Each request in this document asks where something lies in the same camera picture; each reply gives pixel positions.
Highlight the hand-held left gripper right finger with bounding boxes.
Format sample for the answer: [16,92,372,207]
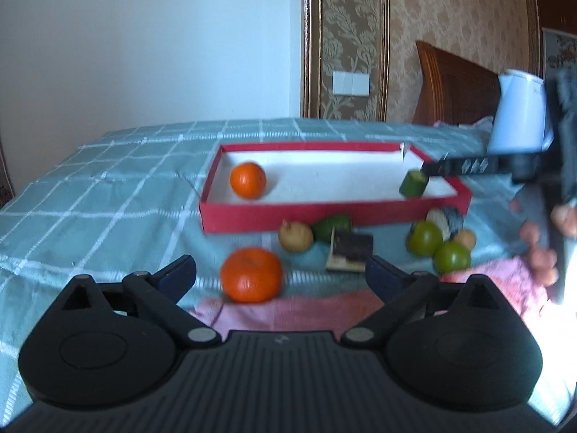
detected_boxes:
[340,255,501,347]

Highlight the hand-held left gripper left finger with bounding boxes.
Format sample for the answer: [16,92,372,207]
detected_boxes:
[61,255,221,349]

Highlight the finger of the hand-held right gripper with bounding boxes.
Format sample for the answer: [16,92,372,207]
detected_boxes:
[421,154,515,178]

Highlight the chocolate cake slice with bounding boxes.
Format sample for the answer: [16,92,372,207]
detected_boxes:
[325,228,375,274]

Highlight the green tomato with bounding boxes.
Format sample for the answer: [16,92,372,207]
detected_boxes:
[433,240,472,275]
[406,220,444,258]

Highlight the sushi roll piece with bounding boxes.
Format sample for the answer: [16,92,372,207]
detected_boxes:
[426,206,465,241]

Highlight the brown longan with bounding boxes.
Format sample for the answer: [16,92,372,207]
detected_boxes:
[452,229,477,251]
[278,220,314,253]

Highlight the orange mandarin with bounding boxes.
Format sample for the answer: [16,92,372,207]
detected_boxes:
[230,161,268,200]
[219,247,284,304]

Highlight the red cardboard box tray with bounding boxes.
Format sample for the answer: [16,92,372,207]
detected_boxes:
[199,141,473,235]

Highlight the person's right hand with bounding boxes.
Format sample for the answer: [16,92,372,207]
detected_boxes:
[509,198,577,287]

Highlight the pale pink pillow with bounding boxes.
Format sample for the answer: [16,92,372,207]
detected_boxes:
[433,116,495,131]

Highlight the wooden headboard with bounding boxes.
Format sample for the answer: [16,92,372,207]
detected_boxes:
[412,40,503,127]

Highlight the pink towel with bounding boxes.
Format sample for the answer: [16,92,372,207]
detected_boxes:
[194,255,562,332]

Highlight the teal checked bedsheet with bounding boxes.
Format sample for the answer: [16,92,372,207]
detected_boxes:
[0,117,577,416]

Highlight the white wall switch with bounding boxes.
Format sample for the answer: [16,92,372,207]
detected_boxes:
[332,71,371,96]

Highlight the ornate wall panel frame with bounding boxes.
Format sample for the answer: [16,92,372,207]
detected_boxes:
[301,0,391,122]

